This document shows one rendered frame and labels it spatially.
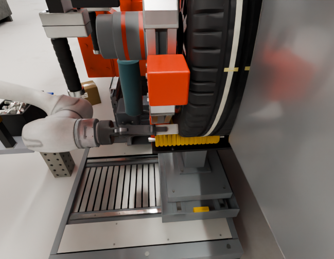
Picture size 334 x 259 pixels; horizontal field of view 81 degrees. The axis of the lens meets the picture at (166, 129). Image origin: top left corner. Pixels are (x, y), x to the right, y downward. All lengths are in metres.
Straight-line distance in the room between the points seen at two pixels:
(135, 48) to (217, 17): 0.32
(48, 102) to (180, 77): 0.52
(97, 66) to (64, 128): 0.67
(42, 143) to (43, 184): 0.83
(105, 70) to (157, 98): 0.87
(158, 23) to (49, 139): 0.41
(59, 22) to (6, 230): 1.10
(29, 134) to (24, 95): 0.17
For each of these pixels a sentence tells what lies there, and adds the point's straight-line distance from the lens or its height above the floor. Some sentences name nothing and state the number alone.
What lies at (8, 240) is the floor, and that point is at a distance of 1.33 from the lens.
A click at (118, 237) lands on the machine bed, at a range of 1.03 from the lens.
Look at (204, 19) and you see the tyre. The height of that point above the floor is 0.95.
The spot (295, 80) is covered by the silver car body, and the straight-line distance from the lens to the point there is 0.24.
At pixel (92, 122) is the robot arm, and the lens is 0.60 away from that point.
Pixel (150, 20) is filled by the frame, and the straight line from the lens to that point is 0.41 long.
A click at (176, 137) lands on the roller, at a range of 0.73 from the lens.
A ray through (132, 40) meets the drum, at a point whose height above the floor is 0.86.
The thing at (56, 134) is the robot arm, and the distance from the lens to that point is 0.61.
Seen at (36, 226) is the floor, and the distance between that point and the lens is 1.30.
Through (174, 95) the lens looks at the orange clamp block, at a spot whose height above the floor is 0.84.
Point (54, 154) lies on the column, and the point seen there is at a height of 0.20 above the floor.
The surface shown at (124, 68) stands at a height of 0.71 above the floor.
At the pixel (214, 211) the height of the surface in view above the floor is 0.16.
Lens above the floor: 1.02
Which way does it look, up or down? 40 degrees down
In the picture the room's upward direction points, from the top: straight up
